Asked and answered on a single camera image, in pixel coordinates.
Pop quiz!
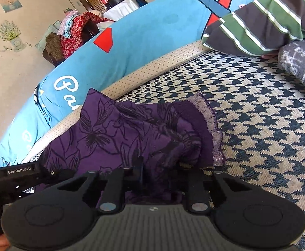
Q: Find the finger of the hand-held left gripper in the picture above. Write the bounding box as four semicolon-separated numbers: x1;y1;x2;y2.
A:
41;169;76;186

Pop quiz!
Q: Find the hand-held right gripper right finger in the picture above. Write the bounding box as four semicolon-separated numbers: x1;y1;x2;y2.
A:
179;167;248;213

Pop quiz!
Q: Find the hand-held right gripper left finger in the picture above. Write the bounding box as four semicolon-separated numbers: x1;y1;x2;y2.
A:
58;159;144;213

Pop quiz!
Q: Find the purple floral garment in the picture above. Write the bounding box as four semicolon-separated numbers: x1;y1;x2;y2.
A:
36;88;226;210

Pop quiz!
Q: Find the green grey striped shirt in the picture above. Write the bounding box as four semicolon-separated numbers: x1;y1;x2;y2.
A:
202;0;305;56

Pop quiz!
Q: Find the houndstooth sofa mat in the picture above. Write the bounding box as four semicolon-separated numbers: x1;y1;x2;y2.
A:
22;40;305;251

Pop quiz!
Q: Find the dark wooden chair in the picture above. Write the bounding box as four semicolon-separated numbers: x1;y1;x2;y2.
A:
43;18;101;67

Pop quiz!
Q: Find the brown patterned garment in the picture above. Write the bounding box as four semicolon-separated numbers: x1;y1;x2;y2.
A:
45;33;64;62

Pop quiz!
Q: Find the light blue pillow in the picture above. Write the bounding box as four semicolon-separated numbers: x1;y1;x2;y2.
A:
35;21;61;53

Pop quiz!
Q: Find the blue printed quilt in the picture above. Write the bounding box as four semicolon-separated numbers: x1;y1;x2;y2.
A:
0;0;282;174

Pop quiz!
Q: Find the pink and blue cloth pile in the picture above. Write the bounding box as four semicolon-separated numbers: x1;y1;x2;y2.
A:
57;9;80;36

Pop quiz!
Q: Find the grey patterned garment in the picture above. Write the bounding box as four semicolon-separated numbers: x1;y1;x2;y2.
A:
277;39;305;101

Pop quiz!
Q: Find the white tablecloth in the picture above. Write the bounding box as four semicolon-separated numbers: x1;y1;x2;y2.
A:
101;0;140;21

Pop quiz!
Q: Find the black pot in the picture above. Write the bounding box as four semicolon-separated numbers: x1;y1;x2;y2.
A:
108;0;128;8

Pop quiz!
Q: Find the lavender wall sticker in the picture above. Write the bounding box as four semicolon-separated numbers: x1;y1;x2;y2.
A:
0;21;27;51

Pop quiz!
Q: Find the blue picture wall sticker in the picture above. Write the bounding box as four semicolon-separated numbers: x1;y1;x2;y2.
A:
0;0;22;13

